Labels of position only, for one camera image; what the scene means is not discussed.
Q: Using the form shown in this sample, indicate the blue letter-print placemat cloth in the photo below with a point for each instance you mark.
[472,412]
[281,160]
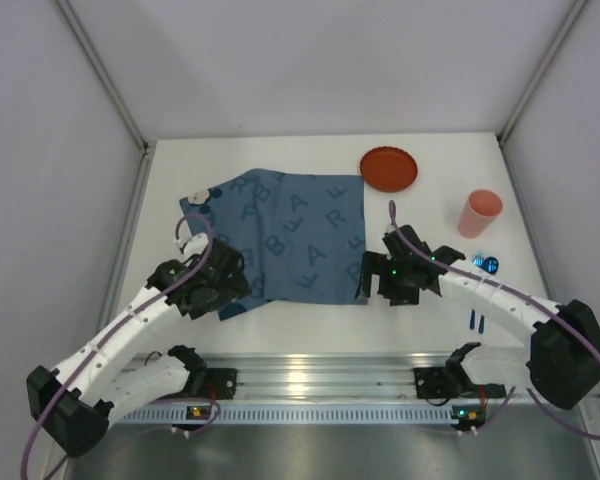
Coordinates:
[302,236]

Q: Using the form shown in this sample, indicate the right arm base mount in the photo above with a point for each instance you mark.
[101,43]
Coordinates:
[441,383]

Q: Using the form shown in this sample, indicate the red round plate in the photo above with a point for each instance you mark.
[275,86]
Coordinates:
[388,169]

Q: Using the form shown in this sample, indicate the perforated cable tray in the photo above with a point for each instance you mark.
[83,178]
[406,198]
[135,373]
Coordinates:
[233,413]

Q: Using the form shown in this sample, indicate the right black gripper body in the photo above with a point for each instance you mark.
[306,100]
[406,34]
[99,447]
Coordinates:
[380,276]

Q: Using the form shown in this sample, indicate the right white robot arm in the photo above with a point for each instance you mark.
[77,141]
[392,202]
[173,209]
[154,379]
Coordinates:
[558,349]

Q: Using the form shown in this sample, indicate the pink plastic cup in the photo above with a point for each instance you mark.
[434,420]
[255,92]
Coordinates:
[481,209]

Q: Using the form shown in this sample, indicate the blue spoon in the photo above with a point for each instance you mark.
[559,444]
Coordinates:
[490,265]

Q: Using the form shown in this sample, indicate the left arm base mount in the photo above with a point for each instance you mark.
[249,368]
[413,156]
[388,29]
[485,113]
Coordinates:
[218,384]

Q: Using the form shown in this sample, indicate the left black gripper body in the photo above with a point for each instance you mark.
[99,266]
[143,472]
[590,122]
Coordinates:
[233,279]

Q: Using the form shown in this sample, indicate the aluminium mounting rail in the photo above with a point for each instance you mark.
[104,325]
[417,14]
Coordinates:
[314,378]

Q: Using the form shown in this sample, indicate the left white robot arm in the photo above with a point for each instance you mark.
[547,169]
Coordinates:
[77,401]

